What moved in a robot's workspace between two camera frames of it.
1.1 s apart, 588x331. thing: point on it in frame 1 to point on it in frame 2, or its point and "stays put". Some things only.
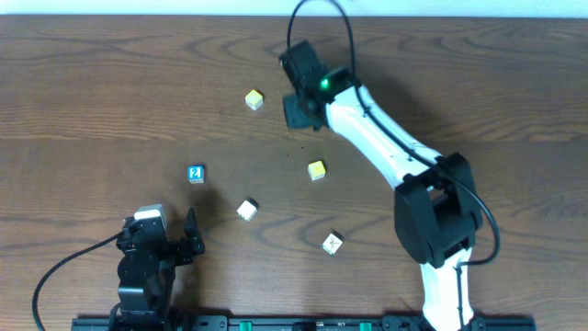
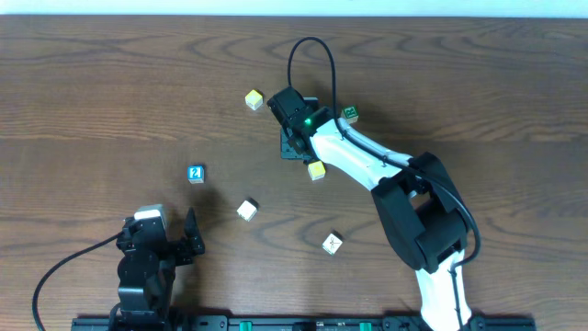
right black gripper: x=299 y=112 to x=288 y=148
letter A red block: x=254 y=98 stays put
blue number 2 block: x=196 y=174 stays put
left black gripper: x=175 y=248 stays put
